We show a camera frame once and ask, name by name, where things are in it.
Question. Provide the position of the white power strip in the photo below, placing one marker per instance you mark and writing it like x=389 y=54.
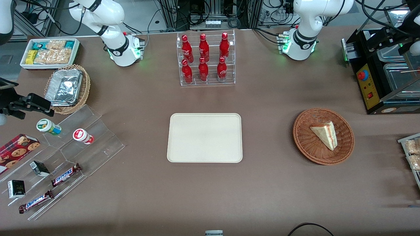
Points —
x=213 y=23

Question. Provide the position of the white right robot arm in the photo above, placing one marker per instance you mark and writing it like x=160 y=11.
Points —
x=115 y=49

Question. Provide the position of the tan wicker basket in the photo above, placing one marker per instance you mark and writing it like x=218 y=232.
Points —
x=86 y=87

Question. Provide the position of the triangular sandwich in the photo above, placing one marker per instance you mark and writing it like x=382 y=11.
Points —
x=326 y=136

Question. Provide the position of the silver foil tray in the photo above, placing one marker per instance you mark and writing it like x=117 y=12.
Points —
x=64 y=87

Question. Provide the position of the clear pastry bag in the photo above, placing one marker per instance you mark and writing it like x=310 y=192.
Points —
x=412 y=146
x=415 y=162

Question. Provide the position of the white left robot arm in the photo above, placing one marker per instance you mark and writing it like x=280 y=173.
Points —
x=303 y=39

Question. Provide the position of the white rectangular snack bin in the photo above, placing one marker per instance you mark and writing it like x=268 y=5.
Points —
x=23 y=65

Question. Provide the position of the yellow snack packet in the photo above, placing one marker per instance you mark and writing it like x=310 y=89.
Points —
x=31 y=57

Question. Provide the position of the teal snack packet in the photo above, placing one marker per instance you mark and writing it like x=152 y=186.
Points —
x=69 y=44
x=38 y=45

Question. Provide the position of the grey metal snack tray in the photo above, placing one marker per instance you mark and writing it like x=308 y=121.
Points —
x=402 y=140

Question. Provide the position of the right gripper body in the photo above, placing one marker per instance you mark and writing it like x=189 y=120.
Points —
x=9 y=102

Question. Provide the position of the red cookie box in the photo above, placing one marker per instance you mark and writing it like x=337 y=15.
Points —
x=16 y=150

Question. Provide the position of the clear acrylic stepped display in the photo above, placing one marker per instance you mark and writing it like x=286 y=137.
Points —
x=98 y=144

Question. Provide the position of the brown round wicker basket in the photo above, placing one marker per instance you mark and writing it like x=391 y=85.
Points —
x=305 y=144

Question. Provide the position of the clear acrylic bottle rack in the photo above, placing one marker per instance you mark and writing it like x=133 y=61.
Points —
x=211 y=82

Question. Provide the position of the clear cracker bag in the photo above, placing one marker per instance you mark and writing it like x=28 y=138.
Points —
x=55 y=44
x=62 y=56
x=44 y=56

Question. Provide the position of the small black box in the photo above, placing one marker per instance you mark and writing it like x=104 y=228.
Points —
x=16 y=189
x=40 y=168

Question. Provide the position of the green label yogurt cup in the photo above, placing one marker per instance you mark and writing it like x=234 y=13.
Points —
x=47 y=126

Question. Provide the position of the red cola bottle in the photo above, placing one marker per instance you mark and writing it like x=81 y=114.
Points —
x=222 y=70
x=187 y=72
x=224 y=46
x=186 y=49
x=203 y=70
x=203 y=48

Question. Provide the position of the snickers chocolate bar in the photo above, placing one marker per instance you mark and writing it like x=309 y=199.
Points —
x=65 y=174
x=36 y=201

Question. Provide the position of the beige rectangular tray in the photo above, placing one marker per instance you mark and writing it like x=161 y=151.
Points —
x=203 y=137

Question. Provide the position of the red label yogurt cup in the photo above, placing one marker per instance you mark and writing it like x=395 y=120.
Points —
x=82 y=136

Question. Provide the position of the black food warmer machine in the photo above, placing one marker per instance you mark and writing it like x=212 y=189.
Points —
x=369 y=88

